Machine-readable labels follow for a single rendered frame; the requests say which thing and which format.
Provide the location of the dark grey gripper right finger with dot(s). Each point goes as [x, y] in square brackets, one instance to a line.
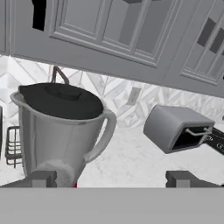
[178, 178]

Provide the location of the black blender lid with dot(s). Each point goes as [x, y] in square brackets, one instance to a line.
[61, 100]

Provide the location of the grey wall socket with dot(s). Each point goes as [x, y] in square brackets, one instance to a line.
[134, 96]

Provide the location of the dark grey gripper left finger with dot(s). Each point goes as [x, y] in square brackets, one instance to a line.
[43, 178]

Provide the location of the grey blender jar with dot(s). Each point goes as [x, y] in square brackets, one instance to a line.
[58, 140]

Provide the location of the grey glass-paned cupboard door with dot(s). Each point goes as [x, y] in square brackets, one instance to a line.
[87, 46]
[201, 58]

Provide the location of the grey toaster oven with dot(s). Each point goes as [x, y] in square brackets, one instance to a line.
[166, 125]

